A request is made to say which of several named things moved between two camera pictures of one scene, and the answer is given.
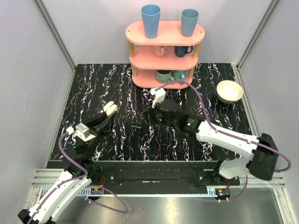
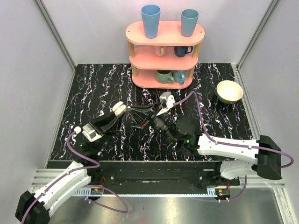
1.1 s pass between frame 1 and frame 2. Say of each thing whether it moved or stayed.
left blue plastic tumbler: stayed
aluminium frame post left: stayed
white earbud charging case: moved
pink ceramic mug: stayed
